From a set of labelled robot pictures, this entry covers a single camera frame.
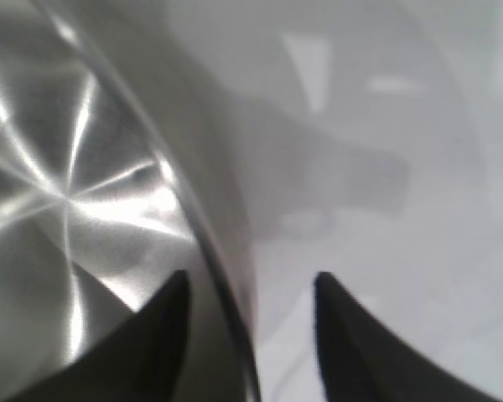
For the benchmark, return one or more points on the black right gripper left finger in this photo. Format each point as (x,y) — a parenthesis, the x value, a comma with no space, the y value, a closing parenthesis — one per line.
(130,356)

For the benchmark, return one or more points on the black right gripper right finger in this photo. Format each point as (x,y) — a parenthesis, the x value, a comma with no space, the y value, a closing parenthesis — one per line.
(381,356)

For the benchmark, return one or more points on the stainless steel mixing bowl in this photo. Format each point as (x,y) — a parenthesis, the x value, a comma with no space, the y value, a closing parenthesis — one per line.
(67,146)

